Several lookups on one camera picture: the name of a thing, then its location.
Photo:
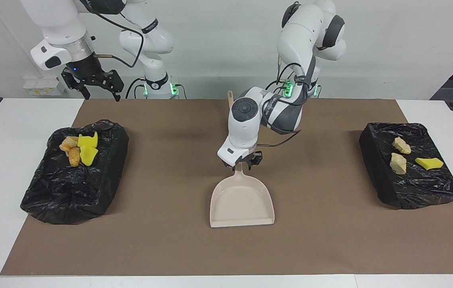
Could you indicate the brown oval bread roll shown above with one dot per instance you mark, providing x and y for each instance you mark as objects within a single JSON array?
[{"x": 74, "y": 156}]

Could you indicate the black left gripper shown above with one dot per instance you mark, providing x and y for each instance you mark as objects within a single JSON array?
[{"x": 255, "y": 158}]

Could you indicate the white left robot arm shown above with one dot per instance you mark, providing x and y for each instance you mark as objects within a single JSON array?
[{"x": 246, "y": 128}]

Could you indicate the pale wedge bread piece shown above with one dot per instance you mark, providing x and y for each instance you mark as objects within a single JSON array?
[{"x": 68, "y": 143}]

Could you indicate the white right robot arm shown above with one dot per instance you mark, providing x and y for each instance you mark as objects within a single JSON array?
[{"x": 58, "y": 24}]

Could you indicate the orange croissant piece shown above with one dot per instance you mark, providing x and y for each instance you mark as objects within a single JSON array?
[{"x": 398, "y": 164}]

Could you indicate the bin with taut black bag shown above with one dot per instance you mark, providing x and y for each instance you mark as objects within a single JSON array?
[{"x": 390, "y": 188}]

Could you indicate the pale bread chunk tan crust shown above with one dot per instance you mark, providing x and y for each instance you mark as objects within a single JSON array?
[{"x": 401, "y": 145}]

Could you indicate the beige plastic dustpan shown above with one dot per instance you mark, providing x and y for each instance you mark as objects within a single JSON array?
[{"x": 242, "y": 204}]

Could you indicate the brown table mat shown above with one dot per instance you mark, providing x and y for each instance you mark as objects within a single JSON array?
[{"x": 210, "y": 248}]

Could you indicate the white wall socket box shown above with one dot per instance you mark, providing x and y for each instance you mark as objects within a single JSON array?
[{"x": 44, "y": 86}]

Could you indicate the yellow sponge with green back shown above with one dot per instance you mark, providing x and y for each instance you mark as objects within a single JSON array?
[{"x": 429, "y": 163}]

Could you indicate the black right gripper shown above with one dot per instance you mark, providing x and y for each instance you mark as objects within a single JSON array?
[{"x": 88, "y": 72}]

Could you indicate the yellow sponge piece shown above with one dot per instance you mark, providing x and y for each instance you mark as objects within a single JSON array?
[
  {"x": 88, "y": 155},
  {"x": 87, "y": 140}
]

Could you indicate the bin with crumpled black bag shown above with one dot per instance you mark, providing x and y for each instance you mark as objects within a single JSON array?
[{"x": 74, "y": 188}]

